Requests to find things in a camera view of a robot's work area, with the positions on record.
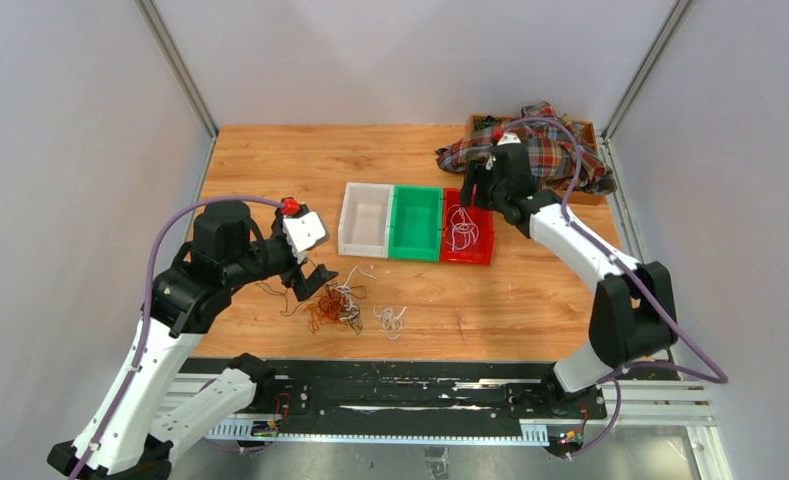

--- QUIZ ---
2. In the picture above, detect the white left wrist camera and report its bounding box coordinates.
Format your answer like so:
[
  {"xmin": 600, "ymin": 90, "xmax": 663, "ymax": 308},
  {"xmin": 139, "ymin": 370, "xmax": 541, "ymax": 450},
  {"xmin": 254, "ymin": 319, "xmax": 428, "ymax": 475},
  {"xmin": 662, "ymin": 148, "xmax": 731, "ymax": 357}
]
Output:
[{"xmin": 283, "ymin": 211, "xmax": 330, "ymax": 256}]

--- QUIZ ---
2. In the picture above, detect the wooden tray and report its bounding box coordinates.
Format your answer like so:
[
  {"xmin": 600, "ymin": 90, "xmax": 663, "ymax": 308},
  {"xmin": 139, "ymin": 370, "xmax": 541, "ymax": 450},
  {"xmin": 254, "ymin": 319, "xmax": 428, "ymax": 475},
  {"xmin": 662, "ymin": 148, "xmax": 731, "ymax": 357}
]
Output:
[{"xmin": 460, "ymin": 127, "xmax": 608, "ymax": 205}]

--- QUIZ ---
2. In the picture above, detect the red plastic bin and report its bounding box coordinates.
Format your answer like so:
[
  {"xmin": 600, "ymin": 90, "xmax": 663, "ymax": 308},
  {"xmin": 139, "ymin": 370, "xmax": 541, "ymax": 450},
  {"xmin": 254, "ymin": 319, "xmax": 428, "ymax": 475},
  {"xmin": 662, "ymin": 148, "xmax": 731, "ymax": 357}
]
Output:
[{"xmin": 440, "ymin": 188, "xmax": 495, "ymax": 265}]

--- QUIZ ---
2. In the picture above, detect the orange cable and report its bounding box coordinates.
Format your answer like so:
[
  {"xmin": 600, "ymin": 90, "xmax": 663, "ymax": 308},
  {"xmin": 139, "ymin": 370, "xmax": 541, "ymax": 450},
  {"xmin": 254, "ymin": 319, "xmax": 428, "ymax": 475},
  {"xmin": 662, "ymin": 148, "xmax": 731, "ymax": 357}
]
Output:
[{"xmin": 303, "ymin": 294, "xmax": 362, "ymax": 333}]

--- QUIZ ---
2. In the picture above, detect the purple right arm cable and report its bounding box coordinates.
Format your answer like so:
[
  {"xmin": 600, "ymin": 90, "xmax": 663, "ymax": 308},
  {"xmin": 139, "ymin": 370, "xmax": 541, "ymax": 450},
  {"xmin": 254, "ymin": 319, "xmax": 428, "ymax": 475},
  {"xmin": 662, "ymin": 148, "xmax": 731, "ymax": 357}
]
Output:
[{"xmin": 493, "ymin": 117, "xmax": 729, "ymax": 462}]

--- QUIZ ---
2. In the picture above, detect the plaid flannel shirt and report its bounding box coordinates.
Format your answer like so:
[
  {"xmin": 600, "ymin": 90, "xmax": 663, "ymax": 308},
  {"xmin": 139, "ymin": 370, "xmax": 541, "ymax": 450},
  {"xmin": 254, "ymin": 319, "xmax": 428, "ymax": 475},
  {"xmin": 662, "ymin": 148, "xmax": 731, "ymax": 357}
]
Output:
[{"xmin": 435, "ymin": 101, "xmax": 617, "ymax": 196}]

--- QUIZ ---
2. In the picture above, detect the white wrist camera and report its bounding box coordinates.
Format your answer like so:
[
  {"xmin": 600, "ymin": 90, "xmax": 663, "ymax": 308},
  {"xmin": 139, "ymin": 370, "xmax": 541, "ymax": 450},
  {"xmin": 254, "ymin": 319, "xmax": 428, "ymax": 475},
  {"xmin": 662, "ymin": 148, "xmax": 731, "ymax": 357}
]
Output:
[
  {"xmin": 496, "ymin": 131, "xmax": 521, "ymax": 146},
  {"xmin": 283, "ymin": 211, "xmax": 330, "ymax": 256}
]

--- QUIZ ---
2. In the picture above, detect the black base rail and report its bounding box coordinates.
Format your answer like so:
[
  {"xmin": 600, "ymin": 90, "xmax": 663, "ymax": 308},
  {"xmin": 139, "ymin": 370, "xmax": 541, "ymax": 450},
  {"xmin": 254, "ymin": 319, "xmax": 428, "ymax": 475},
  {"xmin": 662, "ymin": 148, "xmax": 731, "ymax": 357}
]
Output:
[{"xmin": 205, "ymin": 359, "xmax": 607, "ymax": 455}]

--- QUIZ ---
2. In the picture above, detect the white plastic bin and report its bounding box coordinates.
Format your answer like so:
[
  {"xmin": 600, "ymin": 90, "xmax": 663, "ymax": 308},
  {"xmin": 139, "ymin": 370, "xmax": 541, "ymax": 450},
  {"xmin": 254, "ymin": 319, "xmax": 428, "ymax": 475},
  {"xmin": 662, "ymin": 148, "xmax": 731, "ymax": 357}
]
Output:
[{"xmin": 338, "ymin": 182, "xmax": 395, "ymax": 258}]

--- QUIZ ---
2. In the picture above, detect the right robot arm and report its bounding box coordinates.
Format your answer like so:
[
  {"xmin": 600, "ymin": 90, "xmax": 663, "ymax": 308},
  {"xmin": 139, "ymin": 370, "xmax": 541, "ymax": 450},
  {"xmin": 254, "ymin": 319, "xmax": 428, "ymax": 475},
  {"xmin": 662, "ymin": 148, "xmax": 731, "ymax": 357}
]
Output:
[{"xmin": 460, "ymin": 143, "xmax": 677, "ymax": 417}]

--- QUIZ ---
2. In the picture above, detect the white cable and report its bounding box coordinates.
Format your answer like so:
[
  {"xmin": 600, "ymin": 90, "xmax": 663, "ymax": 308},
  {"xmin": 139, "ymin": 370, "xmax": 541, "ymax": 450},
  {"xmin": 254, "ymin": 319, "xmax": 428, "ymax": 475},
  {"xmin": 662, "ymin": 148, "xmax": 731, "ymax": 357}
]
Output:
[
  {"xmin": 330, "ymin": 264, "xmax": 379, "ymax": 326},
  {"xmin": 445, "ymin": 203, "xmax": 481, "ymax": 253}
]

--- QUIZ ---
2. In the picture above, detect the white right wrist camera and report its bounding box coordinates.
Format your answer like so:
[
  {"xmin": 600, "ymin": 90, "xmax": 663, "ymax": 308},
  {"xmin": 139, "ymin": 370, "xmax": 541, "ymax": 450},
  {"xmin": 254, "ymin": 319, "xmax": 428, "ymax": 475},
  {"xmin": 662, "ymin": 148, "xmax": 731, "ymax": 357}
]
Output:
[{"xmin": 496, "ymin": 131, "xmax": 521, "ymax": 146}]

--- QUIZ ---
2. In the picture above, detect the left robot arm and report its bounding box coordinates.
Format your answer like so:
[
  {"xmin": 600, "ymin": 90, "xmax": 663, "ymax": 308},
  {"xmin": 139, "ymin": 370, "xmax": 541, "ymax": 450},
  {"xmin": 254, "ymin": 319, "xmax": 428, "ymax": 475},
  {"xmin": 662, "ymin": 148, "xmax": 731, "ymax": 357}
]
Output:
[{"xmin": 47, "ymin": 195, "xmax": 335, "ymax": 479}]

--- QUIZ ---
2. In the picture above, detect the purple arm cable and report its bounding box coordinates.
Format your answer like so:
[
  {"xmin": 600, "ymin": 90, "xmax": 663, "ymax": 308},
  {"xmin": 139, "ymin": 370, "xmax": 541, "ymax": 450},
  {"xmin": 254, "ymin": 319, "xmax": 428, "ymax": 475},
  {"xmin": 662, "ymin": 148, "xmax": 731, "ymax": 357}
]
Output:
[
  {"xmin": 493, "ymin": 117, "xmax": 729, "ymax": 462},
  {"xmin": 65, "ymin": 195, "xmax": 303, "ymax": 480}
]

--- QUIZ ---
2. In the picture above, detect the green plastic bin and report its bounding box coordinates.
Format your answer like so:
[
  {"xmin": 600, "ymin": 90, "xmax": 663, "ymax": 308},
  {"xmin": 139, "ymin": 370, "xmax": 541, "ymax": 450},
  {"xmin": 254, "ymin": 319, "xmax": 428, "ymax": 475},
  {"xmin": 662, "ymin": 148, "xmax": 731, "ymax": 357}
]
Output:
[{"xmin": 389, "ymin": 185, "xmax": 443, "ymax": 263}]

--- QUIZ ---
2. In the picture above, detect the black thin cable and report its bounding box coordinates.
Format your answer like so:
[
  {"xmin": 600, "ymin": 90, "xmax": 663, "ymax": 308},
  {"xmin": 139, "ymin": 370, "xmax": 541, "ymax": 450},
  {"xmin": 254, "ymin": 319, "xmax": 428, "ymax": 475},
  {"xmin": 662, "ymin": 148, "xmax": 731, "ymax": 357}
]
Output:
[{"xmin": 254, "ymin": 278, "xmax": 369, "ymax": 335}]

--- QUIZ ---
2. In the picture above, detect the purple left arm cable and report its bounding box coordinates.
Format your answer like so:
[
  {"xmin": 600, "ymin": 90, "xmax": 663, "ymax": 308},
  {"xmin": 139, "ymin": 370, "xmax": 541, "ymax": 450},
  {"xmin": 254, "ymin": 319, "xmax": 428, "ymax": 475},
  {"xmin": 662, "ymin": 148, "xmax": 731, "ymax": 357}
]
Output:
[{"xmin": 65, "ymin": 195, "xmax": 303, "ymax": 480}]

